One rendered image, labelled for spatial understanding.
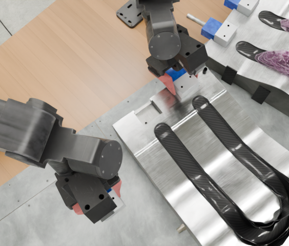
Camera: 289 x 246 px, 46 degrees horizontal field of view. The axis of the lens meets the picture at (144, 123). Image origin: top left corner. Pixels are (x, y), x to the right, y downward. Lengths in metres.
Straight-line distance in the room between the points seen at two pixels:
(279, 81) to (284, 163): 0.20
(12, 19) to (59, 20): 1.13
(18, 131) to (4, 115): 0.03
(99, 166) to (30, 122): 0.11
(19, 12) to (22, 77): 1.21
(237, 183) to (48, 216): 0.44
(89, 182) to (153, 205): 0.32
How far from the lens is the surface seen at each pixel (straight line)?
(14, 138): 0.48
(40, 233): 0.88
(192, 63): 0.64
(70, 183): 0.56
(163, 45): 0.61
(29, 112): 0.48
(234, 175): 0.75
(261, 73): 0.86
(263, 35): 0.94
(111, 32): 0.99
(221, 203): 0.73
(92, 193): 0.52
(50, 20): 1.06
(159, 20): 0.60
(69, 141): 0.49
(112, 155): 0.50
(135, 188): 0.84
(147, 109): 0.81
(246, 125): 0.80
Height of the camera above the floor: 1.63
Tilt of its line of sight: 72 degrees down
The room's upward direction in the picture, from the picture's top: 12 degrees counter-clockwise
